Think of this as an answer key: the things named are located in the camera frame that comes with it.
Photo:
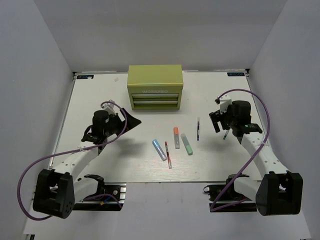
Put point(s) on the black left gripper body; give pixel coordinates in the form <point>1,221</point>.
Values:
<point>115,126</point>

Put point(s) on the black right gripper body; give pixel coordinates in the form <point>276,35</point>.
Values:
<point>228,119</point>

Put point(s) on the teal tip black pen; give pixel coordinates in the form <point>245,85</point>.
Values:
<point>226,134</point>

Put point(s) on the dark blue pen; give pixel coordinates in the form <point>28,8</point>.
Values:
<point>198,129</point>

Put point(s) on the blue highlighter marker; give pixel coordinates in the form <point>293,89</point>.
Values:
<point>159,150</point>

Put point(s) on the green highlighter marker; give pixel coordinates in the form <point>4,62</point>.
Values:
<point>186,144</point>

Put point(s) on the orange cap highlighter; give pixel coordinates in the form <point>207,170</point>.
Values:
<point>176,138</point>

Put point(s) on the green metal drawer box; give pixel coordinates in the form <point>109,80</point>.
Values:
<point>155,87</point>

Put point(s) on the red ink pen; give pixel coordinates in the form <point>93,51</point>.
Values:
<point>168,155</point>

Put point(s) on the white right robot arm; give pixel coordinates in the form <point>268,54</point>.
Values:
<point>280,191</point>

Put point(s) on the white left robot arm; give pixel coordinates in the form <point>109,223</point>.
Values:
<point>59,189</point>

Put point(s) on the right blue corner label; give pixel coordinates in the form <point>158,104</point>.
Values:
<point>235,74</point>

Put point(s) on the blue corner label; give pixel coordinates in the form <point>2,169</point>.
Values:
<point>235,74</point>
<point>84,77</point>

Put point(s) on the left blue corner label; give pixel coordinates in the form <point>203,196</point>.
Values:
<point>84,77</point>

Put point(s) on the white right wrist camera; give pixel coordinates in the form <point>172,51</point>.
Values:
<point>224,101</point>

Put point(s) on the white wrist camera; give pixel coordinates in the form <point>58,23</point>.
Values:
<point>224,101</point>
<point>108,106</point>

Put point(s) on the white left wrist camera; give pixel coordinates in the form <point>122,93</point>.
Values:
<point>108,106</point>

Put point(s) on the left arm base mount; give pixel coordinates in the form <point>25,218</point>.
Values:
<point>105,197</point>

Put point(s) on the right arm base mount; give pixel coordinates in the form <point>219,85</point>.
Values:
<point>229,196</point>

